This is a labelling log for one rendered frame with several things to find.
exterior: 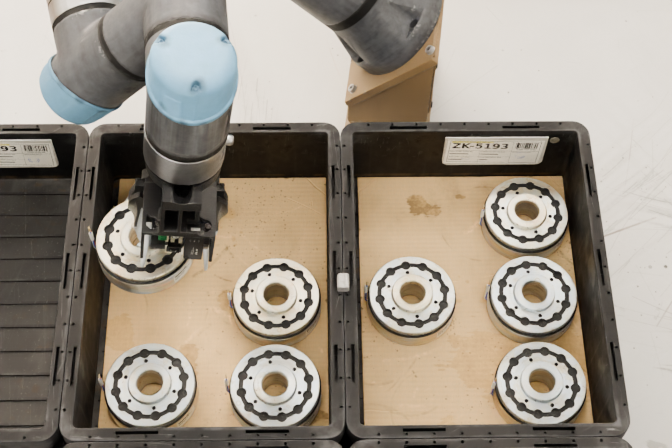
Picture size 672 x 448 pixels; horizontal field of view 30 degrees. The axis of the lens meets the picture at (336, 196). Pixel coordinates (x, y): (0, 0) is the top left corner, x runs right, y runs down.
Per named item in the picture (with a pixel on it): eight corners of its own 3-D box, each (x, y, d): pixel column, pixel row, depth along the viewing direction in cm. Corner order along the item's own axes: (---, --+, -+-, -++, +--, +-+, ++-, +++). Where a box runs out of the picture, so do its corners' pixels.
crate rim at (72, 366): (93, 134, 153) (90, 123, 151) (339, 132, 153) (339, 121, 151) (61, 449, 132) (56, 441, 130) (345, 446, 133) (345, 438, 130)
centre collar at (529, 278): (513, 273, 149) (514, 271, 148) (554, 277, 148) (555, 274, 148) (512, 311, 146) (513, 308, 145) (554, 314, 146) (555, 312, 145)
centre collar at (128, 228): (122, 217, 135) (121, 214, 134) (168, 217, 135) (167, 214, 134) (118, 258, 132) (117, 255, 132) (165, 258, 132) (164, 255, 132)
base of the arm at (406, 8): (359, 13, 177) (309, -24, 171) (440, -43, 168) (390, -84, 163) (358, 93, 168) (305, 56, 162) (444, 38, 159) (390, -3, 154)
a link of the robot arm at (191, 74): (238, 10, 106) (245, 92, 102) (227, 86, 116) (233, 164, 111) (144, 8, 105) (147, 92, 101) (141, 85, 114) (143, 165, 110)
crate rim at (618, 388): (339, 132, 153) (340, 121, 151) (584, 131, 154) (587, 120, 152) (345, 446, 133) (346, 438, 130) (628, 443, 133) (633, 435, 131)
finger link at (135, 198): (119, 224, 129) (137, 181, 122) (120, 211, 130) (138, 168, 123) (164, 231, 131) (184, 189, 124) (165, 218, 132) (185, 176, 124)
